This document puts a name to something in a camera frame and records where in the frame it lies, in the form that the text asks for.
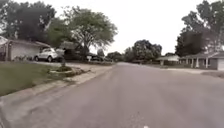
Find concrete driveway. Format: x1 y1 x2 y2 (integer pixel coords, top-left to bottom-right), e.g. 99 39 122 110
31 60 115 74

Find round dark trees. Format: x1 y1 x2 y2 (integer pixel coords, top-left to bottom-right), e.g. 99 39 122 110
123 38 163 63

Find large spreading tree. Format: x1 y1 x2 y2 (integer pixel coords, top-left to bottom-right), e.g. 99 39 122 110
45 5 119 58

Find dark house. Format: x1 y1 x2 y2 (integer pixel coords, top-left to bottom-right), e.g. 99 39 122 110
58 40 88 61

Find grey asphalt road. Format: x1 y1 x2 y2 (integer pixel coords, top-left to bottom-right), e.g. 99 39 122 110
6 61 224 128

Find small plant bed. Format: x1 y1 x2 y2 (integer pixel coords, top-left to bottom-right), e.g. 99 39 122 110
48 58 84 76

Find house with white roof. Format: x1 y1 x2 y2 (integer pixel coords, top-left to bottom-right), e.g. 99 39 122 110
155 54 181 66

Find white car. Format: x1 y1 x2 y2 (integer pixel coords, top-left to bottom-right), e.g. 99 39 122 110
33 47 65 63

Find grass verge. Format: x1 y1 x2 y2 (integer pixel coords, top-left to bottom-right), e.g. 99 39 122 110
142 62 224 80

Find dense dark tree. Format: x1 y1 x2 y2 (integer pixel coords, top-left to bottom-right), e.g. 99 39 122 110
174 29 205 58

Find pale concrete kerb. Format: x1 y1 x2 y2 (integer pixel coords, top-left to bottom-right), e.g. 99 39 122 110
0 63 115 118

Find house with pale garage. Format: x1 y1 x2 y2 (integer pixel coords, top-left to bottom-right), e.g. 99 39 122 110
0 35 52 62

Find house with white columns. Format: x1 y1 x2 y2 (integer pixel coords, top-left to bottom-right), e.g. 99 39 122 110
177 50 224 71

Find grass lawn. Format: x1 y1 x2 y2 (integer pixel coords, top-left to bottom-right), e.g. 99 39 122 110
0 62 86 98

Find large dark trees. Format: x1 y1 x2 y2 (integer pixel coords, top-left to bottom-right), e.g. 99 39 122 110
0 0 58 43

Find tall light green tree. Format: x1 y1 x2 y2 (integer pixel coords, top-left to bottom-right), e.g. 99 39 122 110
181 0 224 55

